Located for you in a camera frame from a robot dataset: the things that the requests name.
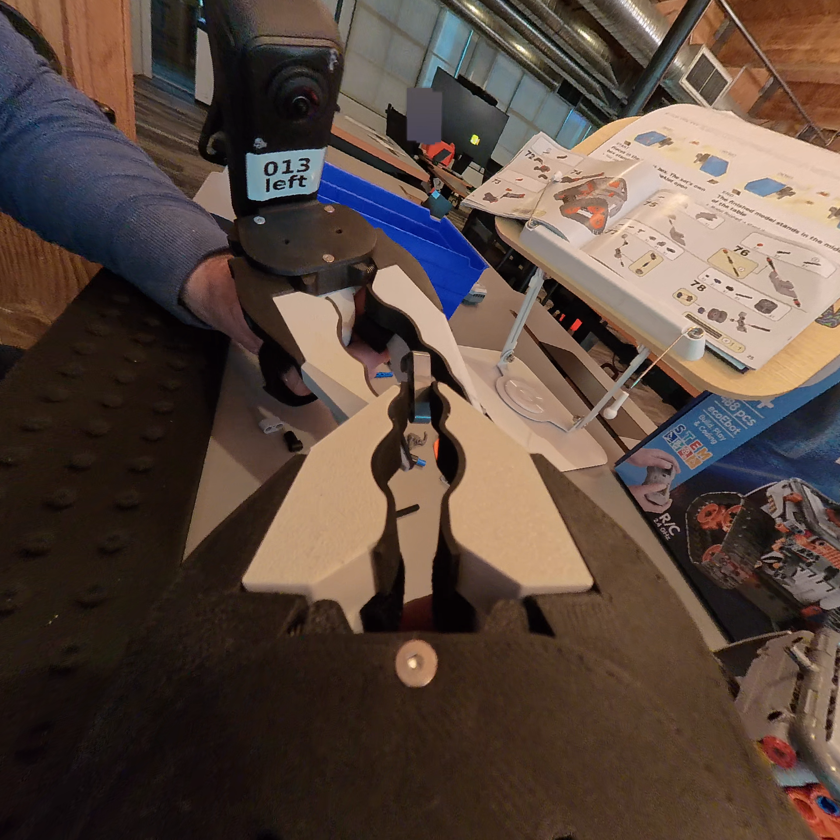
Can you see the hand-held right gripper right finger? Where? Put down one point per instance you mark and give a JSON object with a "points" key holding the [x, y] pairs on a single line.
{"points": [[518, 525]]}

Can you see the person's left forearm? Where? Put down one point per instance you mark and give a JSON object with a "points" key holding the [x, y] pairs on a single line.
{"points": [[85, 164]]}

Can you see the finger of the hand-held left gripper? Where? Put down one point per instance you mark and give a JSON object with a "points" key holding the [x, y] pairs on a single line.
{"points": [[315, 348], [426, 328]]}

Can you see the orange object on desk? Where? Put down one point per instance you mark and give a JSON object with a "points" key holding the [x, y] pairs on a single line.
{"points": [[441, 154]]}

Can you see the white book stand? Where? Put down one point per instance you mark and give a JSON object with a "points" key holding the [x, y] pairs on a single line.
{"points": [[544, 420]]}

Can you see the person's right hand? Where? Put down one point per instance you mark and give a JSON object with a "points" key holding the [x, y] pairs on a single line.
{"points": [[418, 613]]}

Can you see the grey oval bushing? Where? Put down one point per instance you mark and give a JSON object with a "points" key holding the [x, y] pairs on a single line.
{"points": [[270, 425]]}

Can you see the large printed instruction sheet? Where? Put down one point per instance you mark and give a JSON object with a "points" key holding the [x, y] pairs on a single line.
{"points": [[754, 170]]}

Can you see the grey orange tracked toy vehicle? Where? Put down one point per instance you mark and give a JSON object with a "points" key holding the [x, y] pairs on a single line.
{"points": [[787, 695]]}

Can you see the instruction booklet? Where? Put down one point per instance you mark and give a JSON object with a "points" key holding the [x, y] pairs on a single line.
{"points": [[689, 249]]}

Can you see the grey brick piece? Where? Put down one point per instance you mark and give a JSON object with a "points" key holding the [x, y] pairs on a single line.
{"points": [[476, 296]]}

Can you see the black monitor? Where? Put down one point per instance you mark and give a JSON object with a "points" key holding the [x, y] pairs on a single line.
{"points": [[472, 124]]}

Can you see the black tube connector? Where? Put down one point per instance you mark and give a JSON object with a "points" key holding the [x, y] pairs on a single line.
{"points": [[293, 441]]}

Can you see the wooden pillar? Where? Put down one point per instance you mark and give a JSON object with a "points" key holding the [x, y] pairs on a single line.
{"points": [[98, 52]]}

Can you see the toy vehicle product box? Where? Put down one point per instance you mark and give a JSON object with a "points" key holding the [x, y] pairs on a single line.
{"points": [[722, 558]]}

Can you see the black metal pole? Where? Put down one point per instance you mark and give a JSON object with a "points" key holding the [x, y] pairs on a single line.
{"points": [[669, 59]]}

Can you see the silver ventilation duct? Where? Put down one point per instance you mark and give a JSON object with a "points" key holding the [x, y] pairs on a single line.
{"points": [[558, 26]]}

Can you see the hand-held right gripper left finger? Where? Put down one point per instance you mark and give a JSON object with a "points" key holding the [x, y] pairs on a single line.
{"points": [[315, 525]]}

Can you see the orange beam with black axle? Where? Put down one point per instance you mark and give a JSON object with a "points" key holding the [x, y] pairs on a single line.
{"points": [[421, 380]]}

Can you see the teal cube object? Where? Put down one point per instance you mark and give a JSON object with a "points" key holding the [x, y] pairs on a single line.
{"points": [[436, 205]]}

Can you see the person's left hand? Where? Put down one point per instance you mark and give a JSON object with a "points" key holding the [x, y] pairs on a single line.
{"points": [[216, 295]]}

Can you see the black dimpled foam mat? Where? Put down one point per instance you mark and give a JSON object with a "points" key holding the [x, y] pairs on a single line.
{"points": [[98, 459]]}

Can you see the grey hook piece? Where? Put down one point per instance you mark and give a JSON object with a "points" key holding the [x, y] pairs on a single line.
{"points": [[415, 439]]}

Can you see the long black axle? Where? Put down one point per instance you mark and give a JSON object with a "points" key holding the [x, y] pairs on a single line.
{"points": [[408, 510]]}

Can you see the blue plastic storage bin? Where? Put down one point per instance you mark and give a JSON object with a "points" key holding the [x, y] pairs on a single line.
{"points": [[407, 229]]}

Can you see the white air vent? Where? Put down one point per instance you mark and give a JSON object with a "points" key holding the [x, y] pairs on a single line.
{"points": [[707, 77]]}

